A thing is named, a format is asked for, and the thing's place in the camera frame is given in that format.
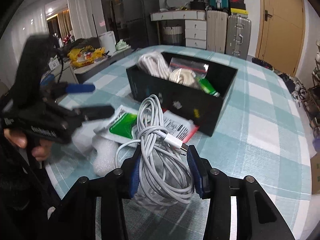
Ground white usb cable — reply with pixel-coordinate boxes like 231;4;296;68
114;94;195;207

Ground green and white packet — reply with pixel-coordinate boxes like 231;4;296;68
94;105;138;144

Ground white foam sheet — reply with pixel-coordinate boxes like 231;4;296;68
72;121;119;177

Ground red and white packet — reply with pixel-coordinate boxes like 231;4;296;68
163;110;199;143

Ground black storage box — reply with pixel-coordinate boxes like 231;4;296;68
126;52;238;137

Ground grey cable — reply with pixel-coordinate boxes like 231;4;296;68
135;51;173;79

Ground bagged white rope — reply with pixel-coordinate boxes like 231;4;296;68
168;56;209;90

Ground person's left hand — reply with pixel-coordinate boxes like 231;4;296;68
4;129;53;161

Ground grey side cabinet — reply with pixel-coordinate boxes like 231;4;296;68
60;46;133;83

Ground yellow snack bags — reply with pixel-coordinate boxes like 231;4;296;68
67;46;105;68

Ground white appliance on cabinet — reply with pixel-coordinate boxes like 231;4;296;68
99;31;117;55

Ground light green tissue pack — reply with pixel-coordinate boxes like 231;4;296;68
116;39;131;51

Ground teal checkered tablecloth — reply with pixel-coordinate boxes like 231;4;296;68
45;46;311;239

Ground dark grey refrigerator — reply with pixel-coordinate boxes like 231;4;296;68
123;0;159;49

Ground cardboard box on floor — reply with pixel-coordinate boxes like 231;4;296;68
310;153;320;195

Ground striped laundry basket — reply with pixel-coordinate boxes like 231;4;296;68
163;26;183;46

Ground wooden shoe rack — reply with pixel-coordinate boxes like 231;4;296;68
292;39;319;139

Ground white drawer desk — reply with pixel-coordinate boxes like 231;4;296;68
150;10;207;49

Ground beige suitcase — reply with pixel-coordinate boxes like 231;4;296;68
206;10;228;54

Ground silver suitcase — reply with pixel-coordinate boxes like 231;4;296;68
225;15;252;60

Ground black bag on desk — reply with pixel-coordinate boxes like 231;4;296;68
190;0;206;10

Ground wooden door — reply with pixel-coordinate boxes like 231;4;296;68
256;0;305;76

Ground stacked shoe boxes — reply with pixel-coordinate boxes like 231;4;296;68
229;0;248;18

